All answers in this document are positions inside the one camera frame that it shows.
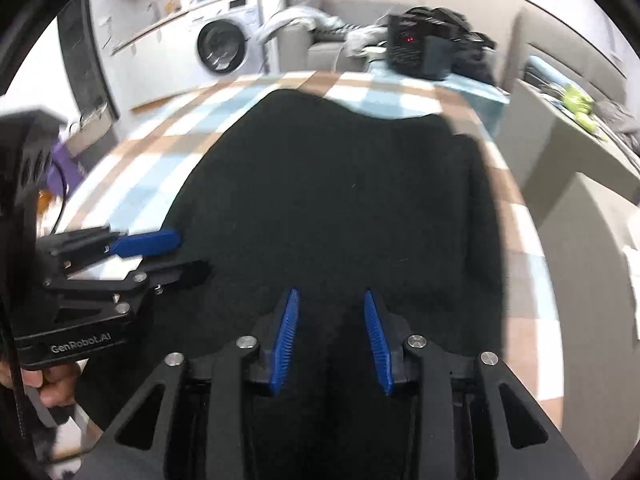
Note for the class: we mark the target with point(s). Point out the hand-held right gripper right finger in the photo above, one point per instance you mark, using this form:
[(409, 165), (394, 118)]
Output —
[(380, 345)]

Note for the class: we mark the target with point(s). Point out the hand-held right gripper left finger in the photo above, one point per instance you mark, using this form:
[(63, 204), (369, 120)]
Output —
[(285, 350)]

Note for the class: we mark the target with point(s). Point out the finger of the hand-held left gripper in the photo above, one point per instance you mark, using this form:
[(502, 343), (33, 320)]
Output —
[(170, 275), (145, 242)]

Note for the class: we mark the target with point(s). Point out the black knit sweater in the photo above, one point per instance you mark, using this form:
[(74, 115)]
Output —
[(340, 200)]

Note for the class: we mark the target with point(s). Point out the pile of black clothes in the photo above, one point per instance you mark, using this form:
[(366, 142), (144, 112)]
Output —
[(470, 45)]

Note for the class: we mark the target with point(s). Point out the person's left hand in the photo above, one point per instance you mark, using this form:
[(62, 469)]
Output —
[(55, 382)]

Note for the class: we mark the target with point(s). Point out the brown blue checked blanket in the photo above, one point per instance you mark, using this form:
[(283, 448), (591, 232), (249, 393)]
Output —
[(165, 150)]

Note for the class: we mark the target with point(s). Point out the purple bag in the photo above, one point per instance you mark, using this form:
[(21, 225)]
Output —
[(65, 165)]

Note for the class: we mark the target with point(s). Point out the white kitchen counter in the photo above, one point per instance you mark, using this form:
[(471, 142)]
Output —
[(160, 50)]

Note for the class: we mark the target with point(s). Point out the black tall appliance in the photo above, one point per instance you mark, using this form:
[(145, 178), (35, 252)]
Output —
[(85, 55)]

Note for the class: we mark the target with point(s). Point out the grey upholstered block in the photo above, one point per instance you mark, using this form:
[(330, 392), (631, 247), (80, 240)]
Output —
[(585, 285)]

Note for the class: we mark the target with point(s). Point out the white washing machine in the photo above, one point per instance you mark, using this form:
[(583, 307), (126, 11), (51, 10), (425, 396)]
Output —
[(225, 40)]

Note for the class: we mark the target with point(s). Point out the grey cube table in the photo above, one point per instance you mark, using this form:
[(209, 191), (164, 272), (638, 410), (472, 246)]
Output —
[(550, 160)]

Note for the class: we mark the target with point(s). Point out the grey sofa with laundry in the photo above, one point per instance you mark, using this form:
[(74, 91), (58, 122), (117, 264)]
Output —
[(325, 57)]

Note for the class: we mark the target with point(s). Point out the blue checked tablecloth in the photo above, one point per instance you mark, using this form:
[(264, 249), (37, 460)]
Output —
[(480, 105)]

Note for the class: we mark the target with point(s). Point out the white towel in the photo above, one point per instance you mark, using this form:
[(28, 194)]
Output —
[(632, 262)]

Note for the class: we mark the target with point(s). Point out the striped grey laundry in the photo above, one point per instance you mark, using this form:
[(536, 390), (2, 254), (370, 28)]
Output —
[(310, 22)]

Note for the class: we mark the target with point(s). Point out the black electronic box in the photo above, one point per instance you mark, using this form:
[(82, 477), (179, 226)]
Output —
[(417, 50)]

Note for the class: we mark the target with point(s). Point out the light blue pillow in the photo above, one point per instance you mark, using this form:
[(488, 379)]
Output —
[(547, 72)]

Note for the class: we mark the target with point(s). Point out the grey jacket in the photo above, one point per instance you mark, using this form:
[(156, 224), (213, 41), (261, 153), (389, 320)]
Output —
[(620, 120)]

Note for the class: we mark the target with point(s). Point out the grey upholstered headboard sofa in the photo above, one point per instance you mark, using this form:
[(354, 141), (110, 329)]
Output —
[(565, 35)]

